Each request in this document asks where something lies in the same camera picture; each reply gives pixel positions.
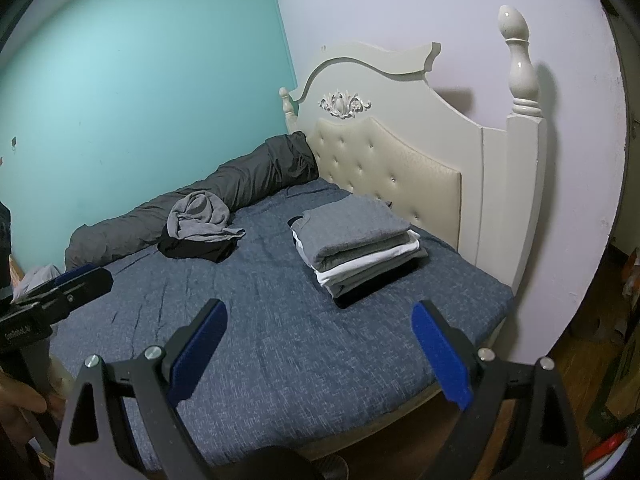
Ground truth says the person's left hand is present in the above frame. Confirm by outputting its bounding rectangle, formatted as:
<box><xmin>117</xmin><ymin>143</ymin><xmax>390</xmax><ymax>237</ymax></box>
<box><xmin>0</xmin><ymin>366</ymin><xmax>49</xmax><ymax>431</ymax></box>

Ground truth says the dark grey rolled duvet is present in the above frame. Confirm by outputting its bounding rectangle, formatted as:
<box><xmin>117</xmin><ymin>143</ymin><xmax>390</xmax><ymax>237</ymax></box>
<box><xmin>65</xmin><ymin>131</ymin><xmax>321</xmax><ymax>271</ymax></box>

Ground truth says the bed with blue sheet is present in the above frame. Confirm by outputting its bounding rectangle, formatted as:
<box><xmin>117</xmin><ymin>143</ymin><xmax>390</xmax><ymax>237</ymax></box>
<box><xmin>47</xmin><ymin>177</ymin><xmax>516</xmax><ymax>466</ymax></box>

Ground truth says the light grey bed sheet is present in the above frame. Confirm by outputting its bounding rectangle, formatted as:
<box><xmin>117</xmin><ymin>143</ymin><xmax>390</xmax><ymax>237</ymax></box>
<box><xmin>12</xmin><ymin>264</ymin><xmax>65</xmax><ymax>302</ymax></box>

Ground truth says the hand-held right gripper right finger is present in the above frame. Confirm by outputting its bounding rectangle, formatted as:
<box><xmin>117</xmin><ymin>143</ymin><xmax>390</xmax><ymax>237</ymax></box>
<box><xmin>411</xmin><ymin>299</ymin><xmax>584</xmax><ymax>480</ymax></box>

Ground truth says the folded white garment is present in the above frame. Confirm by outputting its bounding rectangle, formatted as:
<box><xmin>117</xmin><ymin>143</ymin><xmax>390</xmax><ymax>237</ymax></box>
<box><xmin>292</xmin><ymin>230</ymin><xmax>421</xmax><ymax>287</ymax></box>

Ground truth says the beige tufted headboard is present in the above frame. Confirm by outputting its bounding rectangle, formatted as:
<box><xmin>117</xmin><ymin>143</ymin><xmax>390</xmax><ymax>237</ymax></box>
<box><xmin>50</xmin><ymin>4</ymin><xmax>548</xmax><ymax>467</ymax></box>

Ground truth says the red and white basin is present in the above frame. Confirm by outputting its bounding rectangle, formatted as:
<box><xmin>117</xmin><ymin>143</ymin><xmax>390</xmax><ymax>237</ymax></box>
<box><xmin>584</xmin><ymin>429</ymin><xmax>632</xmax><ymax>477</ymax></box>

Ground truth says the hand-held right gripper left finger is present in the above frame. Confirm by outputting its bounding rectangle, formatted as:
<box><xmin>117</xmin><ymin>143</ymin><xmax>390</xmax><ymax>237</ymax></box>
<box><xmin>55</xmin><ymin>298</ymin><xmax>229</xmax><ymax>480</ymax></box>

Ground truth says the grey hoodie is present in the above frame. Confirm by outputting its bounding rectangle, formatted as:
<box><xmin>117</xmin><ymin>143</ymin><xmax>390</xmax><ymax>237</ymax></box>
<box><xmin>287</xmin><ymin>194</ymin><xmax>412</xmax><ymax>271</ymax></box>

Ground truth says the crumpled light grey garment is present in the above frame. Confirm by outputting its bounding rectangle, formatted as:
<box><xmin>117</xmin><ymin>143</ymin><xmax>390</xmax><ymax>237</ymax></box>
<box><xmin>166</xmin><ymin>192</ymin><xmax>246</xmax><ymax>241</ymax></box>

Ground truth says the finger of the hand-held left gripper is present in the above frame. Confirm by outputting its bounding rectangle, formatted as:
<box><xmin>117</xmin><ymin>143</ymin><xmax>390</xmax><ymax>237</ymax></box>
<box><xmin>11</xmin><ymin>263</ymin><xmax>101</xmax><ymax>307</ymax></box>
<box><xmin>37</xmin><ymin>266</ymin><xmax>114</xmax><ymax>320</ymax></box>

